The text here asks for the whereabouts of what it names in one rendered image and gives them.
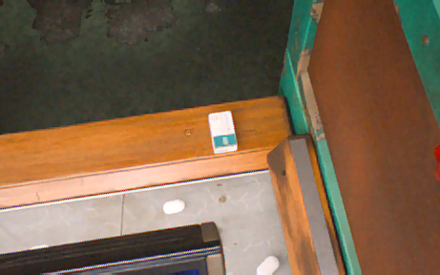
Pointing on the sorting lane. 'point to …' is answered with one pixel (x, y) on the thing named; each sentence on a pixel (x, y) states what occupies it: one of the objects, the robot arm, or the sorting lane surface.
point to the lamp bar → (119, 255)
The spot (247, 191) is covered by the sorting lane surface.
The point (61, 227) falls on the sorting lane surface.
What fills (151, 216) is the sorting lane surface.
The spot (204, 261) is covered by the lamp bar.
